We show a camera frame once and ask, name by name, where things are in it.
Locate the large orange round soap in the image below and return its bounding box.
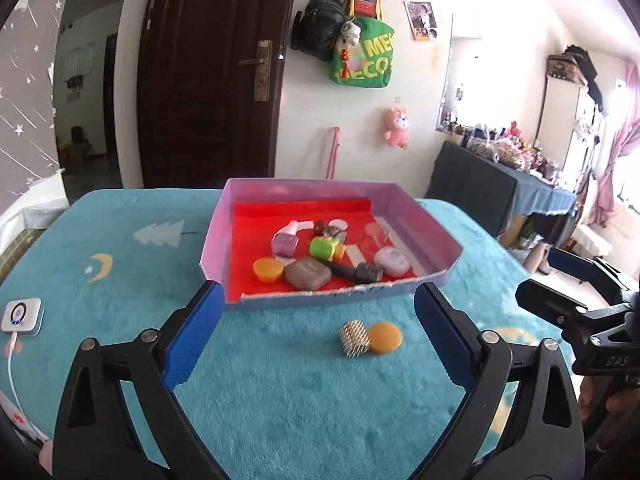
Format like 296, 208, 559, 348
368, 322, 402, 354

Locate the glitter jar red cap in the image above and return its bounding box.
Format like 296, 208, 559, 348
312, 219, 348, 243

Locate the pink nail polish bottle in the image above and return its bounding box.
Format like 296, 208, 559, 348
270, 220, 314, 258

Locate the person's right hand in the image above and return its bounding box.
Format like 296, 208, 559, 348
578, 376, 639, 419

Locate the pink curtain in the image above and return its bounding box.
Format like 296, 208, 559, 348
588, 62, 639, 226

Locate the dark side table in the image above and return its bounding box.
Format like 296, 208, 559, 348
425, 142, 576, 236

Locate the white charger device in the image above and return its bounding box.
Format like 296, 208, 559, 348
1, 298, 44, 336

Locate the pink white round device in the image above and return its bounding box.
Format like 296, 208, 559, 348
373, 246, 411, 278

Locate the black square bottle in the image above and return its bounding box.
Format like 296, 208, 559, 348
321, 261, 383, 285

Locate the clear glass cup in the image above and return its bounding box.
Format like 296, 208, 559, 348
360, 222, 388, 258

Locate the pink plush toy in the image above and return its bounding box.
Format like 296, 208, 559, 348
384, 107, 409, 150

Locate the small orange soap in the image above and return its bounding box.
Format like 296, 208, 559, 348
252, 257, 285, 283

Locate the green yellow toy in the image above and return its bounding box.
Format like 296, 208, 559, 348
308, 236, 346, 262

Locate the brown earbuds case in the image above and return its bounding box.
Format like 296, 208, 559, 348
283, 257, 332, 290

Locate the purple cardboard tray box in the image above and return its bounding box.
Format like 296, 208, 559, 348
200, 179, 462, 308

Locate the red paper liner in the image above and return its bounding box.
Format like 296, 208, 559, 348
226, 197, 418, 304

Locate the pink hanging stick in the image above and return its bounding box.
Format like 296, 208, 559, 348
326, 127, 341, 180

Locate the green tote bag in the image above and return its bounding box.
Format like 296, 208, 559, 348
330, 16, 395, 89

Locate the dark brown wooden door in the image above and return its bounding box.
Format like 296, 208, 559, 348
137, 0, 293, 188

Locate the black backpack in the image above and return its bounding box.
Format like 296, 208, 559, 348
291, 0, 346, 62

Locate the white cable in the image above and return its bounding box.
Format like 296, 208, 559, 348
6, 331, 42, 441

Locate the wall photo poster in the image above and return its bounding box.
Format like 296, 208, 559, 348
405, 1, 438, 41

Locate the white plush keychain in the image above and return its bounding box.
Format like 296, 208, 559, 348
341, 20, 361, 49

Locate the brass door handle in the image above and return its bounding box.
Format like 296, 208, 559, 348
238, 40, 272, 102

